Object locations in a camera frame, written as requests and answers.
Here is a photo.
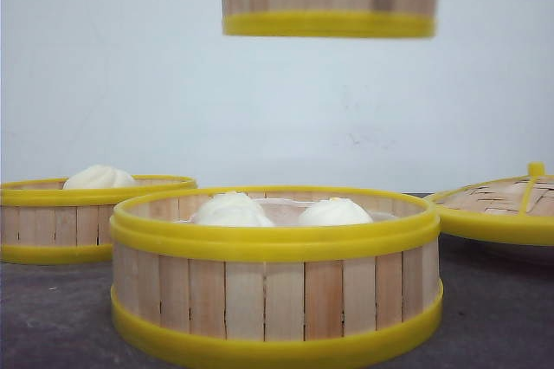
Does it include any woven bamboo steamer lid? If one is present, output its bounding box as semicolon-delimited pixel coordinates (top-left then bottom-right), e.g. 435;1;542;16
426;161;553;247

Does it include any front right white bun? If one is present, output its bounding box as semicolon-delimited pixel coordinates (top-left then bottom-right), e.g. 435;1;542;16
298;197;373;226

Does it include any white plate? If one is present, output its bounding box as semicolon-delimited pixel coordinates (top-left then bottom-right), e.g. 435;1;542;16
462;240;553;268

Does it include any front left white bun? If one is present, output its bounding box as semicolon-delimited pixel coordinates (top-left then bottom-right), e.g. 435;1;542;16
192;191;274;227

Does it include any left basket white bun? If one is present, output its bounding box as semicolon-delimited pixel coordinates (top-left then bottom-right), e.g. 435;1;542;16
62;165;137;190

